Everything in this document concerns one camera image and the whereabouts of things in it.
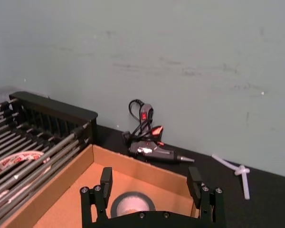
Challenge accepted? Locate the shallow brown cardboard tray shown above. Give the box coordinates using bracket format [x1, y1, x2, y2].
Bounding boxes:
[0, 143, 200, 228]

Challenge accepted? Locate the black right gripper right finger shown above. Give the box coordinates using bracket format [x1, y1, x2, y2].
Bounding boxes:
[187, 166, 226, 223]

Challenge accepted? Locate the black rack with steel bars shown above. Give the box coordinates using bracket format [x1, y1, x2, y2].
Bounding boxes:
[0, 91, 98, 214]

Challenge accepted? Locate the plain pale wall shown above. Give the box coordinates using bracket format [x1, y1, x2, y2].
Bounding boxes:
[0, 0, 285, 179]

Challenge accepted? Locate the roll of silver tape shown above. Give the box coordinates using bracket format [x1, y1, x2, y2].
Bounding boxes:
[110, 191, 156, 218]

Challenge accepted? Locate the roll of white tape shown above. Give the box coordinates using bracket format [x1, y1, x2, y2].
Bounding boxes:
[0, 150, 46, 191]

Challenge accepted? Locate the black corded tool red switch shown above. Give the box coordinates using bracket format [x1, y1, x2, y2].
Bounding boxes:
[122, 99, 195, 165]

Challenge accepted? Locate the black table cloth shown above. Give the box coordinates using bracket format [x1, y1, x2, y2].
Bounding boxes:
[95, 124, 285, 228]

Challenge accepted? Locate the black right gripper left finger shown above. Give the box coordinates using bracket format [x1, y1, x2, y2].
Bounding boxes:
[80, 167, 114, 223]

